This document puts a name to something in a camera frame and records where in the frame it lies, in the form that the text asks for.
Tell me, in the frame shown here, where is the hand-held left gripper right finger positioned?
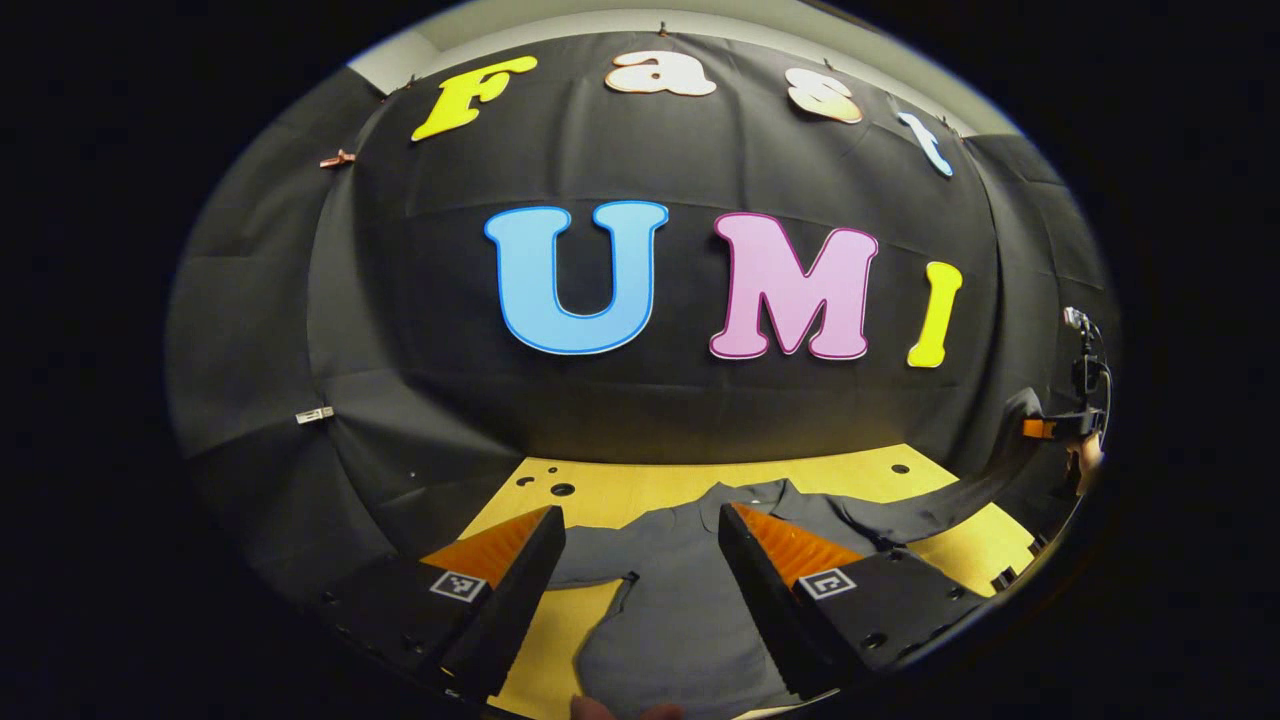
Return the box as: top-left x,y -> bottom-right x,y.
717,502 -> 987,701

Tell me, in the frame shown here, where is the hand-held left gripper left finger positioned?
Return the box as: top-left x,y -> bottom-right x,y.
320,505 -> 567,701

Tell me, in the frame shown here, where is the grey collared shirt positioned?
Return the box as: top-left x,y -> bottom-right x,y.
545,390 -> 1046,720

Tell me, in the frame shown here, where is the black backdrop cloth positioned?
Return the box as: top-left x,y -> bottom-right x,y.
165,30 -> 1116,611

